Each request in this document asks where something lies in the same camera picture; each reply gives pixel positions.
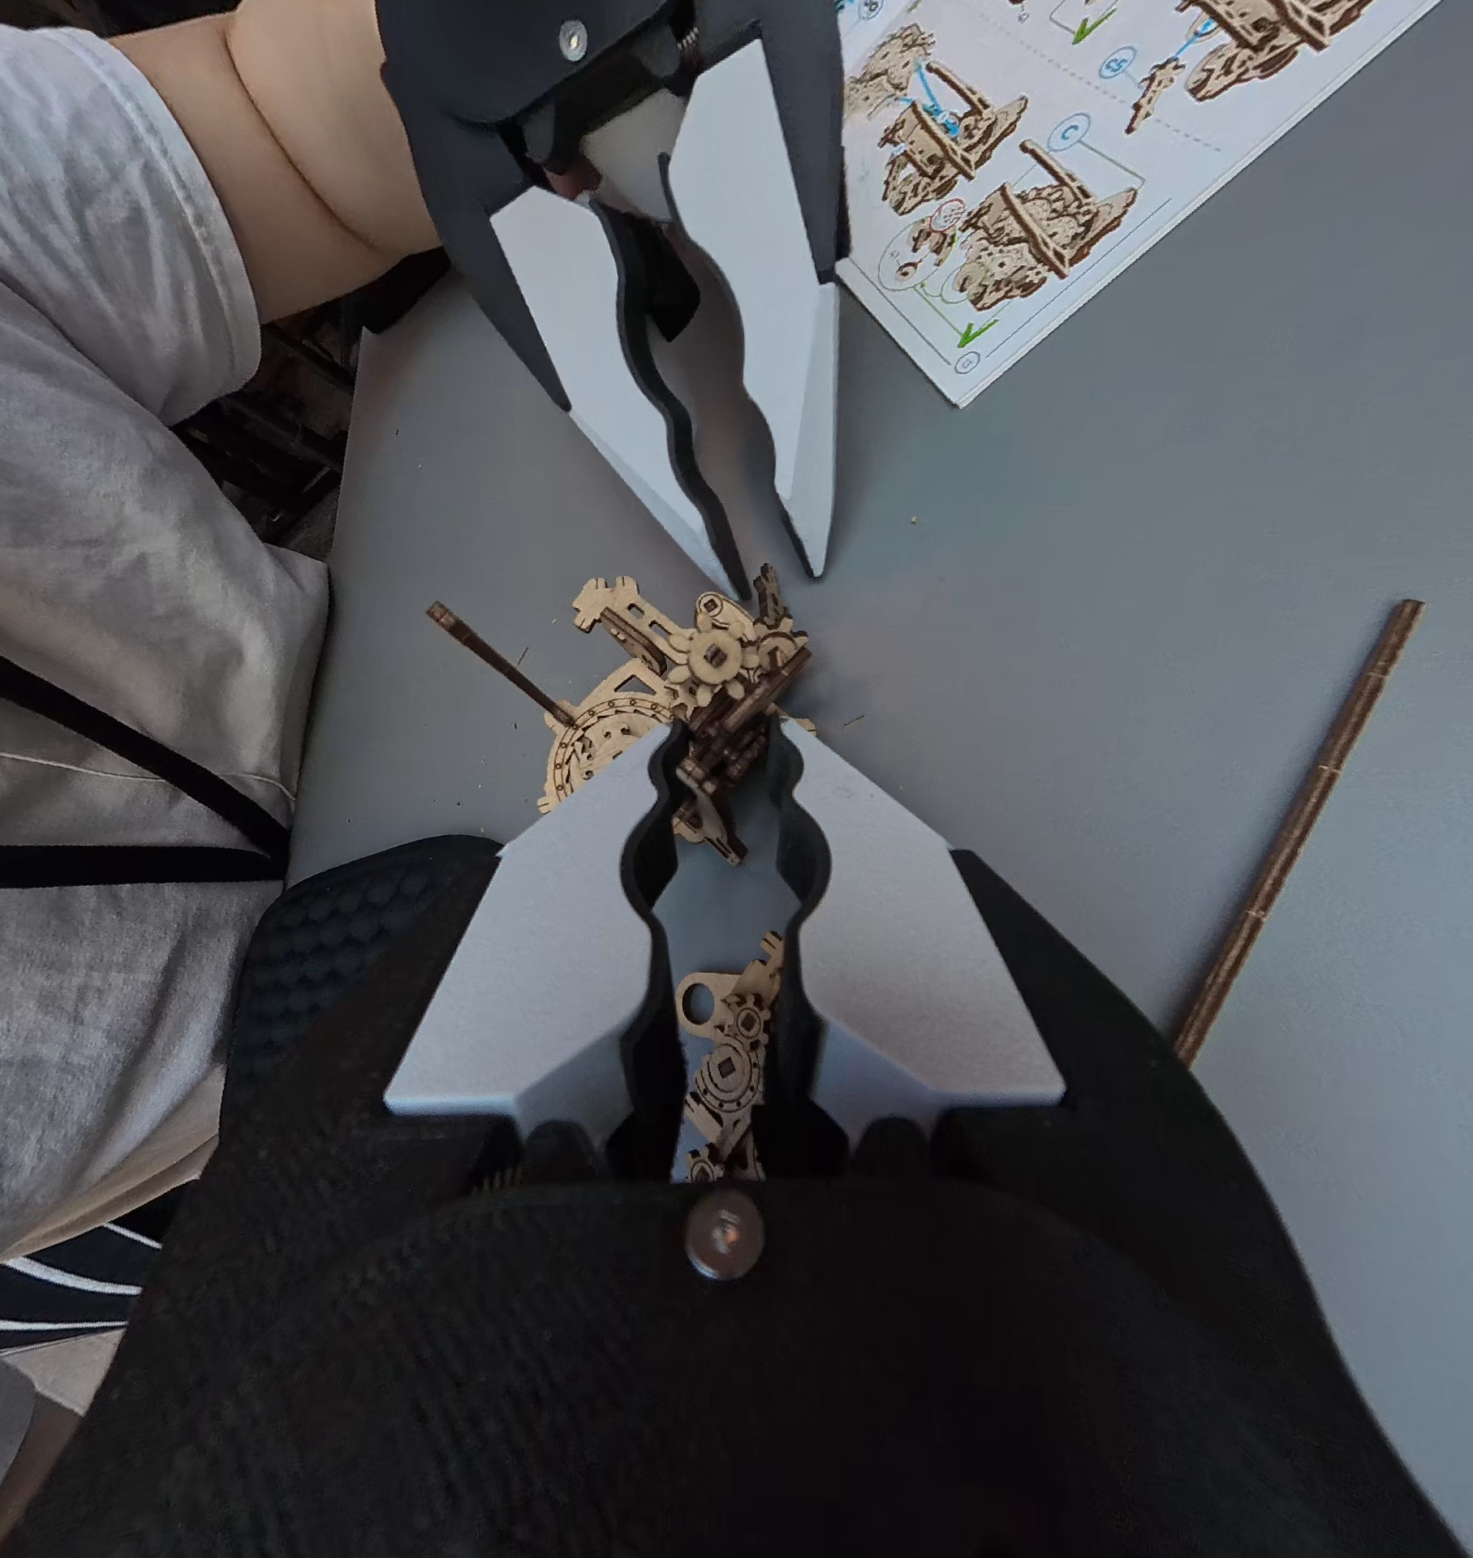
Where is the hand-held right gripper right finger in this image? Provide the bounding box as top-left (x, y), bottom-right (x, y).
top-left (773, 719), bottom-right (1066, 1178)

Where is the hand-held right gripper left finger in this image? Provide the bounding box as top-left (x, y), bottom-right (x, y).
top-left (382, 727), bottom-right (688, 1181)

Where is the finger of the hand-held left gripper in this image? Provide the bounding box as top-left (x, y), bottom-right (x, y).
top-left (381, 61), bottom-right (754, 601)
top-left (657, 0), bottom-right (855, 582)

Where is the wooden gear model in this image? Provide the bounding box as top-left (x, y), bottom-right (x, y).
top-left (425, 564), bottom-right (816, 870)

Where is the person's left forearm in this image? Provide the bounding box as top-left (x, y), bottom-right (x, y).
top-left (106, 0), bottom-right (444, 328)

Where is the printed instruction booklet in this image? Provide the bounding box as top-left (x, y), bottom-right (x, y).
top-left (833, 0), bottom-right (1445, 409)

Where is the thin dark wooden stick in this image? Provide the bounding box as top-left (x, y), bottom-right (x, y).
top-left (1170, 599), bottom-right (1424, 1067)

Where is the dark striped cloth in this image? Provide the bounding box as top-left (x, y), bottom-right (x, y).
top-left (0, 1224), bottom-right (166, 1354)

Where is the black strap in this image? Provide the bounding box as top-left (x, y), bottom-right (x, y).
top-left (0, 845), bottom-right (286, 891)
top-left (0, 645), bottom-right (291, 854)

